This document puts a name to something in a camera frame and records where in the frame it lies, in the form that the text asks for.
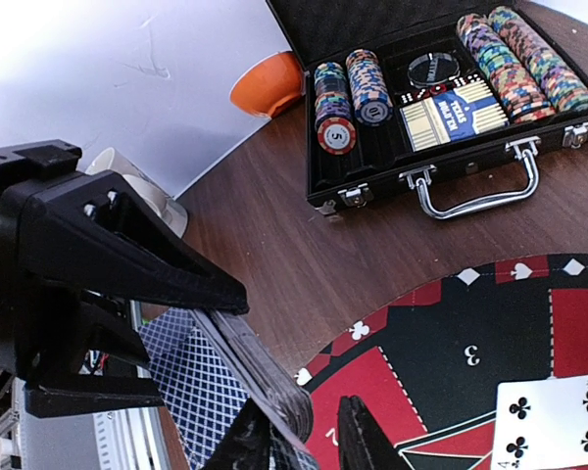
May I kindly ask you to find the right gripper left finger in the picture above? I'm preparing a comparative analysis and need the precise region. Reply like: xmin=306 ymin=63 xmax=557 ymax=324
xmin=204 ymin=399 xmax=270 ymax=470

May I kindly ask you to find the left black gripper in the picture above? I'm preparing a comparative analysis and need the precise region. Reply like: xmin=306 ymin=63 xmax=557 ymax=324
xmin=0 ymin=139 xmax=249 ymax=418

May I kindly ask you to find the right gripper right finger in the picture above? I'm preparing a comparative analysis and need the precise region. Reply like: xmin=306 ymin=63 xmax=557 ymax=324
xmin=338 ymin=396 xmax=410 ymax=470

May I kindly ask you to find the grey playing card deck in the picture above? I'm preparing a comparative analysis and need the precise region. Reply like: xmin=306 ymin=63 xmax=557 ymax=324
xmin=137 ymin=305 xmax=319 ymax=470

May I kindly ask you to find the four of clubs card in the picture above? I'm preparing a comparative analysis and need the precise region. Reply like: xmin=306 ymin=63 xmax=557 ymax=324
xmin=491 ymin=375 xmax=588 ymax=469

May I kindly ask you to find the black poker chip case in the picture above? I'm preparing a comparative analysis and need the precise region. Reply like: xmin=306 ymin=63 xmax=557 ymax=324
xmin=269 ymin=1 xmax=588 ymax=219

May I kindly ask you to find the round red black poker mat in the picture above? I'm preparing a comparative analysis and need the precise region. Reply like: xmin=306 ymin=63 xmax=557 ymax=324
xmin=296 ymin=254 xmax=588 ymax=469

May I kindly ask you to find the white floral ceramic mug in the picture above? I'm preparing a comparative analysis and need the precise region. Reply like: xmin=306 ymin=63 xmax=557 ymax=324
xmin=85 ymin=147 xmax=189 ymax=238

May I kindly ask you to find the orange plastic cup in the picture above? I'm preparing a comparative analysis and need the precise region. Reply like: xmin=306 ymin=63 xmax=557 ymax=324
xmin=229 ymin=51 xmax=304 ymax=118

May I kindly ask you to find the aluminium front rail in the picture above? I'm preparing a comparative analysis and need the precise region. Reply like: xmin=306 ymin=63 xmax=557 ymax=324
xmin=0 ymin=379 xmax=172 ymax=470

